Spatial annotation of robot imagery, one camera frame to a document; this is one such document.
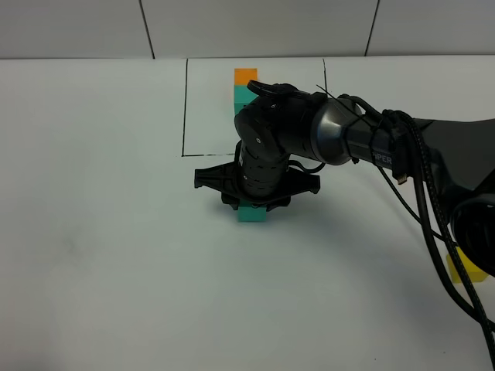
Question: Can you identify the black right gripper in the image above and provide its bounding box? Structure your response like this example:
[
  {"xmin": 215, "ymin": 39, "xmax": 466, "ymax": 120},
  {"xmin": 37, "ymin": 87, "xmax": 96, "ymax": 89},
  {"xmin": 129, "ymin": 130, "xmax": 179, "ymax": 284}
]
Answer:
[{"xmin": 194, "ymin": 141, "xmax": 320, "ymax": 212}]

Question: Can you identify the orange template block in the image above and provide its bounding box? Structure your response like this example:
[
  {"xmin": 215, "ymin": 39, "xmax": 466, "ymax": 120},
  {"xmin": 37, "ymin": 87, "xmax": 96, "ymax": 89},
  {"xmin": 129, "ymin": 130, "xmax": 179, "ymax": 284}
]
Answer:
[{"xmin": 234, "ymin": 68, "xmax": 258, "ymax": 86}]

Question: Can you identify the yellow block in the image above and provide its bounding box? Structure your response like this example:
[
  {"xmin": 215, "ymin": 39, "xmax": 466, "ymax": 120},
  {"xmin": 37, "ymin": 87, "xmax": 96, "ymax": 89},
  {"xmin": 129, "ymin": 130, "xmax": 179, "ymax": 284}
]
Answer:
[{"xmin": 446, "ymin": 247, "xmax": 489, "ymax": 284}]

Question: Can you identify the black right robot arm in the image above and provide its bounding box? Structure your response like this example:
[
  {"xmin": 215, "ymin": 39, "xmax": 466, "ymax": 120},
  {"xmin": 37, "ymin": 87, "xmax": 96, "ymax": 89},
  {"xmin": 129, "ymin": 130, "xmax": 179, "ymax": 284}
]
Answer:
[{"xmin": 194, "ymin": 80, "xmax": 494, "ymax": 274}]

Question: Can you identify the teal template block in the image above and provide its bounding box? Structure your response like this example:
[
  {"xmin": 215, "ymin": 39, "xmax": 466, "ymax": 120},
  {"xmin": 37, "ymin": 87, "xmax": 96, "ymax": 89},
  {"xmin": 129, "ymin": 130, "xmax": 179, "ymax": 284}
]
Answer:
[{"xmin": 234, "ymin": 85, "xmax": 258, "ymax": 115}]

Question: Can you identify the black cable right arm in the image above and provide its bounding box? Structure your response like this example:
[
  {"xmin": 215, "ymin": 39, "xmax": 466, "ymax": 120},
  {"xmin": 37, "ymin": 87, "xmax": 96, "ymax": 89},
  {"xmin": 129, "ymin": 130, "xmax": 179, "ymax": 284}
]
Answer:
[{"xmin": 315, "ymin": 84, "xmax": 495, "ymax": 359}]

